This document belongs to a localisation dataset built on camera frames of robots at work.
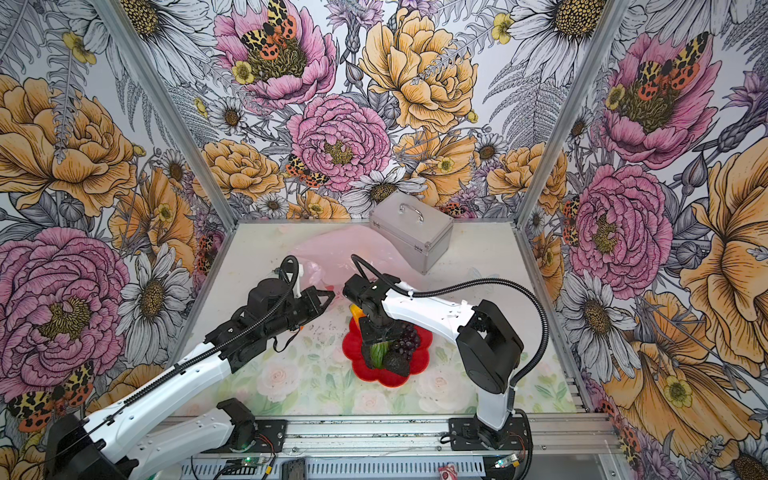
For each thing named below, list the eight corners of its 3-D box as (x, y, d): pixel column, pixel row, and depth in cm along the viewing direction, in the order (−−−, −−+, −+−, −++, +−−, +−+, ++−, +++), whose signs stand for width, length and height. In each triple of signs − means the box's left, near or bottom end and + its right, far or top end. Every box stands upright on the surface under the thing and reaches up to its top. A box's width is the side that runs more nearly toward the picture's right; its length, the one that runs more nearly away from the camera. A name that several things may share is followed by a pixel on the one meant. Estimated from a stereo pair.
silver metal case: (415, 284, 107) (419, 250, 93) (368, 242, 119) (366, 208, 106) (451, 256, 115) (459, 221, 101) (404, 220, 128) (405, 185, 114)
